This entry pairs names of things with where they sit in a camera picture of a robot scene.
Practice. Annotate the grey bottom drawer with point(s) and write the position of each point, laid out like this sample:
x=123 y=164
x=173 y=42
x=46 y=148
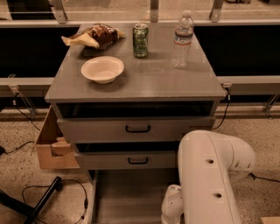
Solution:
x=129 y=196

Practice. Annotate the grey drawer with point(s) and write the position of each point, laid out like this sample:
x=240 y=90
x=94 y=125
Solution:
x=129 y=196
x=127 y=160
x=123 y=130

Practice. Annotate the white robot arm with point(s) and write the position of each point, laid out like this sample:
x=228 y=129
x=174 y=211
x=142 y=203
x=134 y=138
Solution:
x=207 y=162

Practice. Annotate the grey middle drawer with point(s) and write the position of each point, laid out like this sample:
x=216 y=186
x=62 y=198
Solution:
x=127 y=160

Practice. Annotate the grey top drawer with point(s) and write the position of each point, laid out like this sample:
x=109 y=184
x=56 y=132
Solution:
x=123 y=130

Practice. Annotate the grey drawer cabinet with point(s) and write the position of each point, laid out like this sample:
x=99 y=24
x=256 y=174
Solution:
x=147 y=88

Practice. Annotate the cardboard corner bottom right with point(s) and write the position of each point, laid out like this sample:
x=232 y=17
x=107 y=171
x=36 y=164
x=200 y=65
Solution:
x=271 y=220

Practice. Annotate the cardboard box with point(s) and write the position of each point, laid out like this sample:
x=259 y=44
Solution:
x=53 y=150

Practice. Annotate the white paper bowl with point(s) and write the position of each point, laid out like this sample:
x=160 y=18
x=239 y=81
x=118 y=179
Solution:
x=102 y=70

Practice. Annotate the green soda can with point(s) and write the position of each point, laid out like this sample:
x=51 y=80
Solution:
x=140 y=40

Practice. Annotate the clear plastic water bottle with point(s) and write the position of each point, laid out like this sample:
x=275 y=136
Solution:
x=183 y=36

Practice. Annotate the brown chip bag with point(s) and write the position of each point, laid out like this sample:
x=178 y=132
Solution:
x=98 y=36

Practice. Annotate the metal railing frame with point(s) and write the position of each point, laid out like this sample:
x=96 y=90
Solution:
x=239 y=37

